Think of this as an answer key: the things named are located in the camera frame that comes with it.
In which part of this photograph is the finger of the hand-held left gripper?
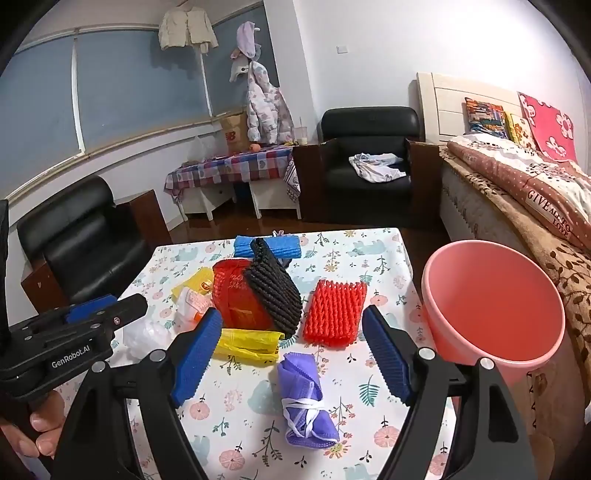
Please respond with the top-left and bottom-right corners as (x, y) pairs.
(65, 294), (119, 324)
(93, 294), (149, 331)

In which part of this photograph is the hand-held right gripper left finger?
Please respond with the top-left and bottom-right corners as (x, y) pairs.
(48, 307), (225, 480)

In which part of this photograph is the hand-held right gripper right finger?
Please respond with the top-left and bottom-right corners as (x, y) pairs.
(361, 305), (539, 480)

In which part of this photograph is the clear plastic bag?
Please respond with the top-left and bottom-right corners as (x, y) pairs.
(122, 316), (178, 365)

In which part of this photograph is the pink white wrapper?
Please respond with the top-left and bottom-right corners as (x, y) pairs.
(178, 287), (215, 330)

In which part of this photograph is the red plastic bag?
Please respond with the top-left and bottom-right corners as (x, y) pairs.
(211, 258), (273, 332)

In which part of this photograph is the yellow printed plastic bag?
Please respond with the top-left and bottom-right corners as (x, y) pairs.
(171, 268), (215, 301)

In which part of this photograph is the red foam fruit net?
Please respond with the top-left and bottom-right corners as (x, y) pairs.
(302, 278), (368, 348)

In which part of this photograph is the purple face mask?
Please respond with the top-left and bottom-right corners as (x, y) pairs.
(276, 352), (341, 448)

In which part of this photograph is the black foam fruit net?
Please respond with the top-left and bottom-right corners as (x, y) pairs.
(243, 237), (303, 340)

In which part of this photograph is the pink plastic bucket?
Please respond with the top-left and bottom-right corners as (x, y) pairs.
(421, 240), (566, 388)

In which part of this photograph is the blue foam fruit net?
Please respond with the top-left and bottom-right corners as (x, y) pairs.
(233, 234), (301, 260)

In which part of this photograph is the person's left hand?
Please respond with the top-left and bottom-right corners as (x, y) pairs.
(0, 390), (68, 462)

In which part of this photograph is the black leather armchair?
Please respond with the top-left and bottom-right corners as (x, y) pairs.
(293, 107), (441, 229)
(16, 175), (174, 312)

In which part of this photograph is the white stool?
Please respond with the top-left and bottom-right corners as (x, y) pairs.
(249, 178), (303, 220)
(178, 182), (238, 221)

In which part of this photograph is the transparent plastic bag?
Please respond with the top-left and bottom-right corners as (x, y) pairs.
(194, 134), (218, 160)

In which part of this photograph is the plaid cloth side table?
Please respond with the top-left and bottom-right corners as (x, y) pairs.
(165, 147), (301, 204)

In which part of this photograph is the white patterned garment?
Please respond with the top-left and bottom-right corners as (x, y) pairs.
(348, 152), (409, 183)

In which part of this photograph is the bed with brown blanket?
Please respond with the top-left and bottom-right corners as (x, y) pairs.
(441, 152), (591, 457)

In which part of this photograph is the brown paper bag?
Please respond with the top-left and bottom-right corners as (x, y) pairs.
(221, 111), (250, 155)

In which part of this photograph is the dotted pink white quilt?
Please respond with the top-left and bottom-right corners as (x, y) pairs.
(447, 134), (591, 252)

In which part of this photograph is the grey blue window blind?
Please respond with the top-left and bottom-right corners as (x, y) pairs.
(0, 7), (278, 195)

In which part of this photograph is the floral puffer jacket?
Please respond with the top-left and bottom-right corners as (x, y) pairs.
(246, 60), (295, 144)

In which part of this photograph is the white bed headboard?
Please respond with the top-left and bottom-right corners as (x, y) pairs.
(416, 71), (527, 144)

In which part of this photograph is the colourful patterned pillow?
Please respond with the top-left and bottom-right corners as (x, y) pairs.
(464, 97), (509, 139)

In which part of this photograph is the yellow flower pillow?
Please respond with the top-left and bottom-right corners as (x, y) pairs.
(505, 112), (539, 151)

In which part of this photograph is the white animal hat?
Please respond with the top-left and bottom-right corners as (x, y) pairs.
(229, 58), (252, 83)

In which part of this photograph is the pink flower towel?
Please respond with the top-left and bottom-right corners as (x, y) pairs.
(517, 91), (578, 162)

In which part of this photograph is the cream hanging jacket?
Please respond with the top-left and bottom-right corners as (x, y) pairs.
(158, 6), (219, 51)

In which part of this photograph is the purple hat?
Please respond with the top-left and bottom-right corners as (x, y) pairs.
(237, 22), (260, 60)

